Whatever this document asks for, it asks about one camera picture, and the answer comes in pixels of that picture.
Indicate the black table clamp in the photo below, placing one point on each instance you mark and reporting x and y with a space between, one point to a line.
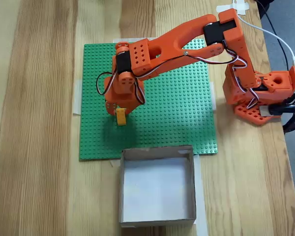
292 123

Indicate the open cardboard box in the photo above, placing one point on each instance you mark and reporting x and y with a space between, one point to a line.
157 191

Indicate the yellow lego block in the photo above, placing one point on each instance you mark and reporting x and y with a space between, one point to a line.
121 117

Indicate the green lego baseplate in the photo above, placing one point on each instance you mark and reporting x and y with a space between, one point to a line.
162 123

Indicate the masking tape strip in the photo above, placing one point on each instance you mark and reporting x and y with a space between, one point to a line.
201 196
222 8
243 6
114 162
213 98
123 39
76 98

